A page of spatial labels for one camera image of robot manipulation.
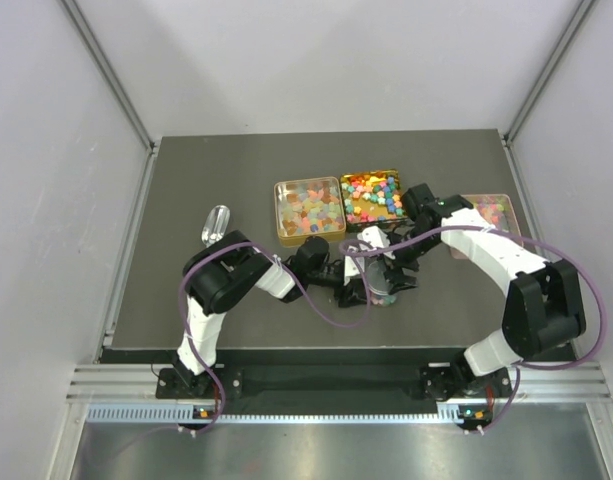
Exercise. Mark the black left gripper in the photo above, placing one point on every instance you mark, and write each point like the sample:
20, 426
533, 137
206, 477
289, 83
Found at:
347, 286

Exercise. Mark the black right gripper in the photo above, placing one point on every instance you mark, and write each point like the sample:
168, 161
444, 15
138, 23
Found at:
398, 281

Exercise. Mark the round silver jar lid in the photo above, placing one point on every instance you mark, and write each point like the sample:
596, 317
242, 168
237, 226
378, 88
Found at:
375, 275

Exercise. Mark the silver metal scoop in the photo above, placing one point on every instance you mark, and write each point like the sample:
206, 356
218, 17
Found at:
216, 225

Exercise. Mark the clear glass jar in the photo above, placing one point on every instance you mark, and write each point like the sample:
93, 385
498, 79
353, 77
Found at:
382, 300

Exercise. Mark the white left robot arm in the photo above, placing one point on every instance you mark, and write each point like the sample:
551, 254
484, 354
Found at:
216, 279

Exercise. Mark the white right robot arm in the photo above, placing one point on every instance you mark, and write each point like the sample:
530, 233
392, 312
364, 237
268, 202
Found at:
543, 303

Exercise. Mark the dark green star candy tin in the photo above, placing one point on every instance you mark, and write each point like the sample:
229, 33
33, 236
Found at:
372, 198

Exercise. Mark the gold popsicle candy tin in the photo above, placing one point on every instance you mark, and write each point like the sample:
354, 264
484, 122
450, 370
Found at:
309, 207

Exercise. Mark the pink candy tin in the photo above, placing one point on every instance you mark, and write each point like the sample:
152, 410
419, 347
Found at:
497, 210

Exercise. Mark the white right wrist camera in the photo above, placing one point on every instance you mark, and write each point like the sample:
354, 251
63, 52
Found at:
372, 238

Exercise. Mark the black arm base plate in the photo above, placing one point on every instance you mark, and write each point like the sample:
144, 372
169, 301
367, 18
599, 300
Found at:
249, 381

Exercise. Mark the aluminium frame rail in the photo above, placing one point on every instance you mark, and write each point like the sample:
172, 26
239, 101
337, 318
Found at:
125, 383

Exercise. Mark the grey slotted cable duct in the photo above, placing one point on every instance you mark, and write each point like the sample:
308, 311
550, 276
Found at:
194, 414

